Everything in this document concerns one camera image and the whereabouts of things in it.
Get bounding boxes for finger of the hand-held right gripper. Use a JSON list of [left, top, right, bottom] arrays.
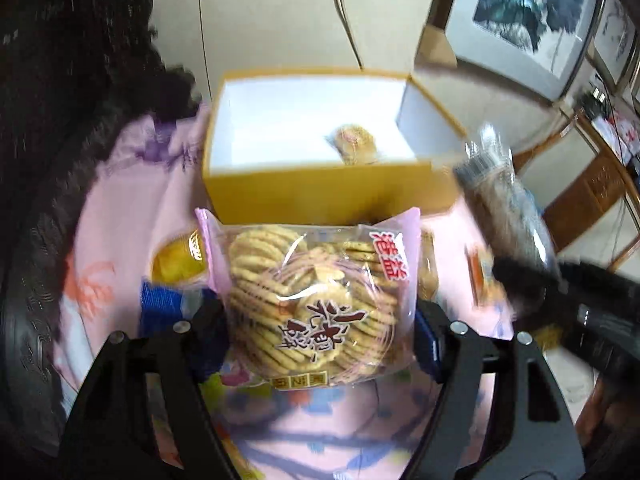
[[492, 256, 576, 317]]

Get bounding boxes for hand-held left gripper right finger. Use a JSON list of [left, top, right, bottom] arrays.
[[395, 302, 586, 480]]

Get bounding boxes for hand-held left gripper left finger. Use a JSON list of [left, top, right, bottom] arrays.
[[57, 295, 241, 480]]

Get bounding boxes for clear snack packet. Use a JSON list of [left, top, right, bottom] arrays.
[[452, 124, 556, 273]]

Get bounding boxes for round cracker packet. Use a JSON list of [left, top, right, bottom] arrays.
[[195, 206, 423, 391]]

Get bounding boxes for yellow cardboard box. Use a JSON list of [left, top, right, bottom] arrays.
[[201, 25, 468, 226]]

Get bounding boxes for blue packet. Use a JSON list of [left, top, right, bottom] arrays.
[[141, 281, 201, 335]]

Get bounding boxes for yellow snack packet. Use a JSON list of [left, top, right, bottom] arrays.
[[152, 229, 210, 287]]

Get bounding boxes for wooden chair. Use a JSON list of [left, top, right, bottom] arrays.
[[514, 109, 640, 272]]

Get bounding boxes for pink floral bedsheet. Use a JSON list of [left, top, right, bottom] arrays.
[[65, 102, 521, 480]]

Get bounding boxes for wrapped pastry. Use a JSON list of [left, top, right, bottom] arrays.
[[327, 124, 383, 166]]

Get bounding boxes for small framed painting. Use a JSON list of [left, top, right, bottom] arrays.
[[586, 0, 640, 92]]

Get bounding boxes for large framed ink painting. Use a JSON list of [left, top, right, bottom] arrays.
[[444, 0, 607, 102]]

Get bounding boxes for dark carved bed frame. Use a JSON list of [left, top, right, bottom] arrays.
[[0, 0, 201, 456]]

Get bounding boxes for thin wall cable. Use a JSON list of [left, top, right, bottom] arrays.
[[329, 0, 364, 70]]

